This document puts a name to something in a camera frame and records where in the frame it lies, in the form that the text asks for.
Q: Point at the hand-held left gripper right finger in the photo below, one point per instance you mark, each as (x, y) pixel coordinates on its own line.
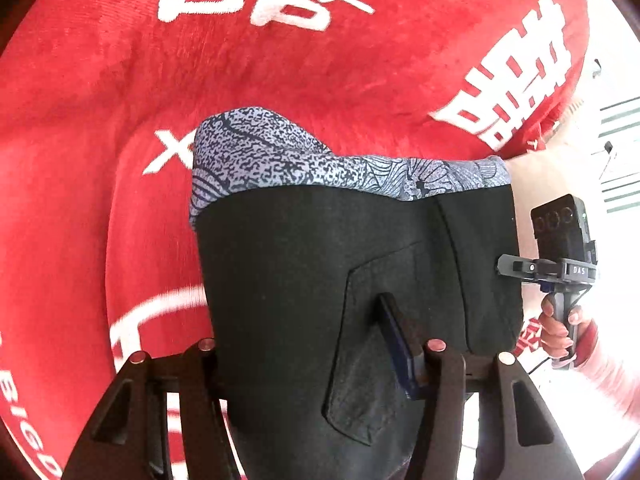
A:
(396, 345)

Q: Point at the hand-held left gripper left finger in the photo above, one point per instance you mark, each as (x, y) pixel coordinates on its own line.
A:
(197, 385)

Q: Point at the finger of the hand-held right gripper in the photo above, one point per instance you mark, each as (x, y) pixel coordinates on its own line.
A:
(517, 266)

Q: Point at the black pants with patterned waistband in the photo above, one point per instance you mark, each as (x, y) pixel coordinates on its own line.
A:
(280, 285)

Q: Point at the person's right forearm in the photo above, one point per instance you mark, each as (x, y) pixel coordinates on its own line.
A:
(610, 365)

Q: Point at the person's right hand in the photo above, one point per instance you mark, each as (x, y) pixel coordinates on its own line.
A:
(552, 337)

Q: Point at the white green striped board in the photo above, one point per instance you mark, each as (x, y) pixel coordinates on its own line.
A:
(622, 160)

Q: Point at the red printed blanket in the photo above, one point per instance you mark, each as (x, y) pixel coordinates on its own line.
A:
(75, 160)

